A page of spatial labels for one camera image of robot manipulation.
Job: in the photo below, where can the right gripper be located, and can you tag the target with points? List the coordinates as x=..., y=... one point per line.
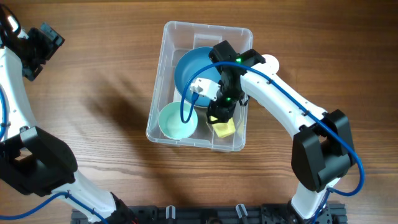
x=222, y=112

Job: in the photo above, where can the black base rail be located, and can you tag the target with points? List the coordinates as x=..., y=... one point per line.
x=334, y=213

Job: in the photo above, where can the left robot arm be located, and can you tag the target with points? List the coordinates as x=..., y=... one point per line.
x=34, y=161

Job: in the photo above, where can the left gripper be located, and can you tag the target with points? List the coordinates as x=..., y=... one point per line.
x=30, y=70

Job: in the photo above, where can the clear plastic storage container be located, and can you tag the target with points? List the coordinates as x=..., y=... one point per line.
x=178, y=39

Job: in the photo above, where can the mint green small bowl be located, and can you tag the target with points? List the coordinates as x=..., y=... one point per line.
x=170, y=122

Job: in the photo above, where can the dark blue bowl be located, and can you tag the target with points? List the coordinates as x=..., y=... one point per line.
x=190, y=63

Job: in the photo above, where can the yellow cup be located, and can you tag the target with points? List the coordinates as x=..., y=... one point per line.
x=224, y=130

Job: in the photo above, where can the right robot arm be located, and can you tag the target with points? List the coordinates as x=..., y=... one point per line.
x=322, y=148

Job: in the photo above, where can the pink cup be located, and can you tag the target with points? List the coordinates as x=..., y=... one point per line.
x=271, y=65

